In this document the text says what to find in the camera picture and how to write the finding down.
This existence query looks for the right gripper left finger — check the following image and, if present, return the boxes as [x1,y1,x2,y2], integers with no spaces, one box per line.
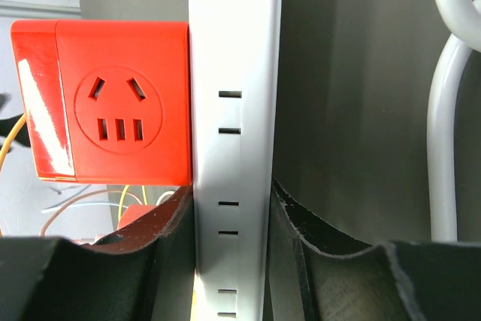
[1,186,195,320]

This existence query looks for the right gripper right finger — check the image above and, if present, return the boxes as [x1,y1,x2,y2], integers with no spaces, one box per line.
[268,182,480,320]

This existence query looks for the yellow charging cable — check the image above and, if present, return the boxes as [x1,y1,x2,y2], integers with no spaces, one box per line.
[0,112,147,224]

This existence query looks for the white power strip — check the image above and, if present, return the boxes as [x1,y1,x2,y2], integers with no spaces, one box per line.
[189,0,282,320]

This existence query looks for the red cube socket adapter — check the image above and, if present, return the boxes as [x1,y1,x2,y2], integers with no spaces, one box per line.
[11,20,192,186]

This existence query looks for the pink usb charger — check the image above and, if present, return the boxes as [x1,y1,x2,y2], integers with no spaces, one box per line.
[116,204,156,230]

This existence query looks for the left aluminium frame post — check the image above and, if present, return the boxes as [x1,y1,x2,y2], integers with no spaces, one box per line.
[1,0,82,19]

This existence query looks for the white power strip cord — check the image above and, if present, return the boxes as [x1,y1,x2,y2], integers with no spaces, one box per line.
[426,0,481,243]

